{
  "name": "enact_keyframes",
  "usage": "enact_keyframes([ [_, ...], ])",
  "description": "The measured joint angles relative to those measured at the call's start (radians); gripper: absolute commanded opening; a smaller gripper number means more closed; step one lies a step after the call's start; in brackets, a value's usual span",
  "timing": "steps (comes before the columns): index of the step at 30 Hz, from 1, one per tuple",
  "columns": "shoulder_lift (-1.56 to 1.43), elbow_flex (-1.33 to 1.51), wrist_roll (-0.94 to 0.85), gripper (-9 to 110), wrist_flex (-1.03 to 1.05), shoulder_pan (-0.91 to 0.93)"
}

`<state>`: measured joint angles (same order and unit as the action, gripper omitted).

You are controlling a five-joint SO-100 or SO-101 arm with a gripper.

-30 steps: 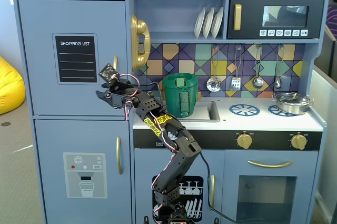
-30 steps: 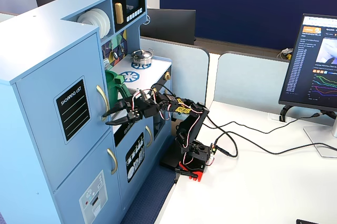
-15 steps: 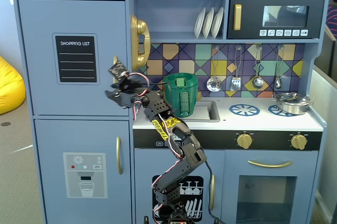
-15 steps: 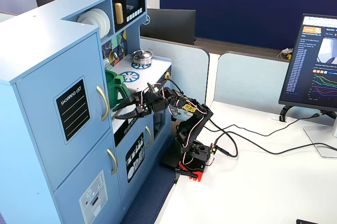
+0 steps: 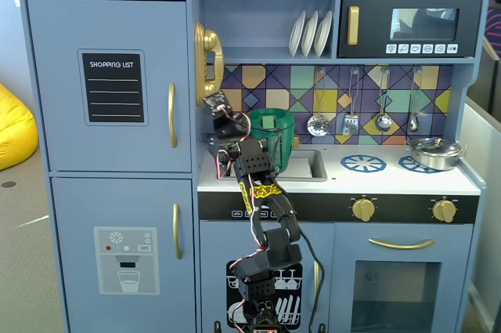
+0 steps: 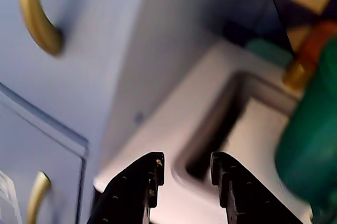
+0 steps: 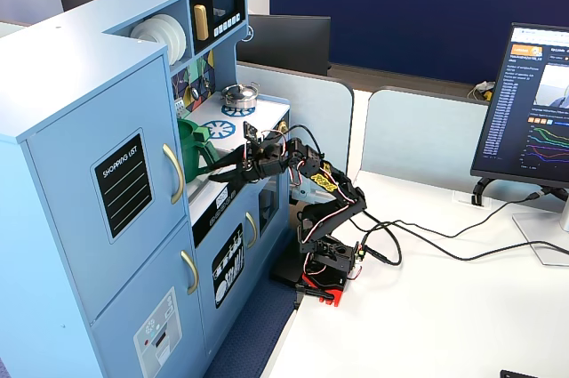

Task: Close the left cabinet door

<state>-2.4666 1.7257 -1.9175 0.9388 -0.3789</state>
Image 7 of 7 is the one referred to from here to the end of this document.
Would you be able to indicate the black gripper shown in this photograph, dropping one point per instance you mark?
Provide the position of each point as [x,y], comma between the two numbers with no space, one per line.
[254,165]

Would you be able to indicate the shopping list cabinet door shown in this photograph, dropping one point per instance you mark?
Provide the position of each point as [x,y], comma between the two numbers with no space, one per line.
[66,195]

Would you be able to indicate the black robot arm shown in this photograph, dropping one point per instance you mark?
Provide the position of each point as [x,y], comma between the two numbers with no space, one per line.
[351,200]

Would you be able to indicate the toy oven door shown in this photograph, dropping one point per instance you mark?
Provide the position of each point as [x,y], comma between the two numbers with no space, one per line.
[266,213]

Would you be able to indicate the cutlery print cabinet door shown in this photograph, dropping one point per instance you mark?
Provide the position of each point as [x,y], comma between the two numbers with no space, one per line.
[226,320]

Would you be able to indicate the black toy microwave door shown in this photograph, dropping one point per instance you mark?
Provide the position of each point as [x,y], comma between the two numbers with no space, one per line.
[222,9]

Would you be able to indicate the ice dispenser print cabinet door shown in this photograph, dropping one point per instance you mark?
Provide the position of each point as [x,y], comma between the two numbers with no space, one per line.
[115,342]

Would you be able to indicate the green toy pitcher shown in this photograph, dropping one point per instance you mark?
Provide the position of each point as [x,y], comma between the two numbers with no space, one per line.
[189,151]

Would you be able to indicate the gold oven knob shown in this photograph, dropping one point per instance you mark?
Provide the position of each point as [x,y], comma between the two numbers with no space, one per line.
[282,127]

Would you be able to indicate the silver toy pot with lid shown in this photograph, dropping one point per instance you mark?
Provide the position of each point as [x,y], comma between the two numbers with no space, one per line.
[240,95]

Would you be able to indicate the small white toy grater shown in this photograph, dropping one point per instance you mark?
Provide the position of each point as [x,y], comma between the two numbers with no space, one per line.
[179,107]

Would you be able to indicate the small hanging metal utensil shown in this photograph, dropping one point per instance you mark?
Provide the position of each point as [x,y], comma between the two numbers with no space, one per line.
[205,83]
[194,93]

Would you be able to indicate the light grey desk divider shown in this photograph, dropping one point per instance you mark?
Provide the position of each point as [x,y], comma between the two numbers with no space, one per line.
[422,138]
[311,98]

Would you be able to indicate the white toy plate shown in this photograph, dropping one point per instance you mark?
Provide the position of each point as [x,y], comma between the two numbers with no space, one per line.
[183,40]
[146,31]
[177,42]

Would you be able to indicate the light blue toy kitchen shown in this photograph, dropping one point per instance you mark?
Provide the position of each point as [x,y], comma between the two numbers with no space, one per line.
[66,40]

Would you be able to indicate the dark blue pin board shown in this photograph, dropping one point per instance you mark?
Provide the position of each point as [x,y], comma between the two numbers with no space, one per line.
[400,18]

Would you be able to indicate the computer monitor showing graphs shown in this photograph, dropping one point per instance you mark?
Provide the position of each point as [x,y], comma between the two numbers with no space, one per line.
[524,98]

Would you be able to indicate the silver monitor stand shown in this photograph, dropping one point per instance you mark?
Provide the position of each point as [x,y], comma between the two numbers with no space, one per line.
[547,240]

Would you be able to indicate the small black flat device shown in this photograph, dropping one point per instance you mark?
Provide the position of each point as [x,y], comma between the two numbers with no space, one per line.
[513,374]

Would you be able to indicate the small wrist camera board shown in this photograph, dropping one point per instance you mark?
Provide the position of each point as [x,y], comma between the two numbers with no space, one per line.
[250,130]

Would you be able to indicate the black flat base plate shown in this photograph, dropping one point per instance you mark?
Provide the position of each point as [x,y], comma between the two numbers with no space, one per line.
[286,269]

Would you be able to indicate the red arm base mount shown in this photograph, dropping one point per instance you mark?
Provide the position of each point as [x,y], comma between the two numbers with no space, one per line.
[334,299]

